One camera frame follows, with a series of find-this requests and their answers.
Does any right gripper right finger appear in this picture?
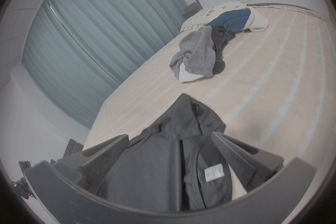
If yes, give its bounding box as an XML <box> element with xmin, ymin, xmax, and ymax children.
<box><xmin>211</xmin><ymin>132</ymin><xmax>284</xmax><ymax>190</ymax></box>

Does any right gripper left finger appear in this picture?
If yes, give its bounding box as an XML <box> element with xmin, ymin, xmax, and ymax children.
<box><xmin>54</xmin><ymin>134</ymin><xmax>130</xmax><ymax>189</ymax></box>

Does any black T-shirt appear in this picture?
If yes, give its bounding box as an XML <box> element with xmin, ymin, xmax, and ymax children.
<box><xmin>97</xmin><ymin>93</ymin><xmax>234</xmax><ymax>211</ymax></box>

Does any bed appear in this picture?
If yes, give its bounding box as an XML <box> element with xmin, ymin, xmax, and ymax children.
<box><xmin>83</xmin><ymin>0</ymin><xmax>335</xmax><ymax>200</ymax></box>

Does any pile of clothes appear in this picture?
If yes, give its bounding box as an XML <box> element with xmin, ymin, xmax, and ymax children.
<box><xmin>169</xmin><ymin>6</ymin><xmax>268</xmax><ymax>83</ymax></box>

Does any black chest of drawers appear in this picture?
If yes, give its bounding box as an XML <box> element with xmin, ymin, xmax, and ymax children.
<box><xmin>64</xmin><ymin>138</ymin><xmax>85</xmax><ymax>157</ymax></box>

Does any blue-green curtain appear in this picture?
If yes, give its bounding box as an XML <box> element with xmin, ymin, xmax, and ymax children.
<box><xmin>47</xmin><ymin>0</ymin><xmax>188</xmax><ymax>84</ymax></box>
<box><xmin>21</xmin><ymin>2</ymin><xmax>124</xmax><ymax>129</ymax></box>

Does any white printed pillow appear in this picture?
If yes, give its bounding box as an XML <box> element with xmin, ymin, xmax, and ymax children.
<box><xmin>180</xmin><ymin>1</ymin><xmax>248</xmax><ymax>32</ymax></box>

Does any grey bedside table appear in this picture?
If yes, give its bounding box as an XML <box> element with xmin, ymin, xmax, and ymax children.
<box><xmin>183</xmin><ymin>2</ymin><xmax>200</xmax><ymax>18</ymax></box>

